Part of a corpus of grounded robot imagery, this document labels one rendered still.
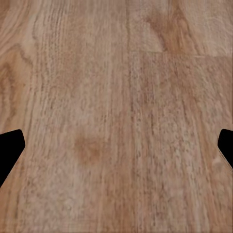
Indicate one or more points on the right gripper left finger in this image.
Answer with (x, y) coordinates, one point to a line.
(11, 146)

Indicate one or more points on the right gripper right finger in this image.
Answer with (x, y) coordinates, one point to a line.
(225, 144)

